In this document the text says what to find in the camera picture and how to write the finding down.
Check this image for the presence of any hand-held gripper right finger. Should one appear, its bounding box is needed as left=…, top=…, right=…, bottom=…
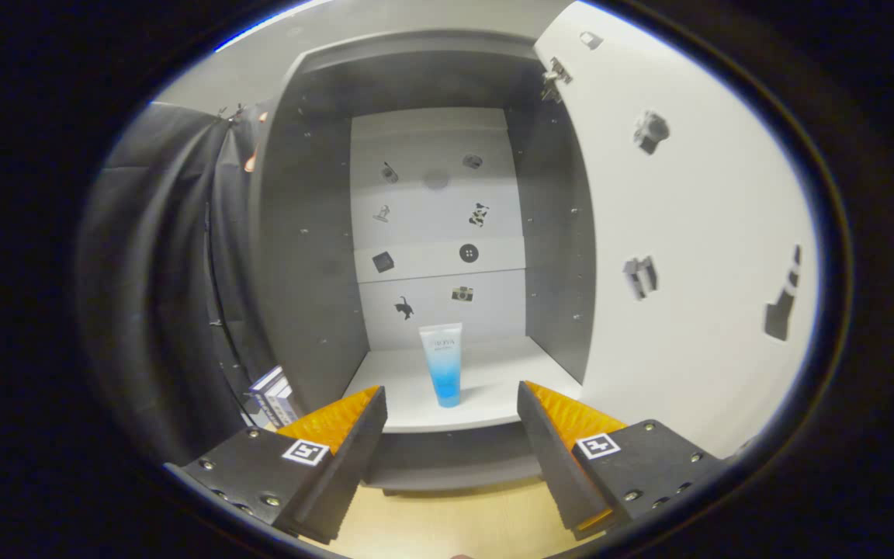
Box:
left=517, top=380, right=727, bottom=540

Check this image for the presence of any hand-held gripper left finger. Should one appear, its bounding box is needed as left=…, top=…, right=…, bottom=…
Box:
left=164, top=386, right=388, bottom=544

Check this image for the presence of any grey cabinet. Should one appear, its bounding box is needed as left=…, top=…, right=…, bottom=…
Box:
left=249, top=30, right=597, bottom=496

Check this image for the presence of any black stand pole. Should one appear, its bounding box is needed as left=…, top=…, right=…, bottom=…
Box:
left=205, top=203, right=254, bottom=385

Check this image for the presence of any black backdrop cloth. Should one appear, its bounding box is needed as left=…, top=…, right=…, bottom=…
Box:
left=78, top=101, right=293, bottom=467

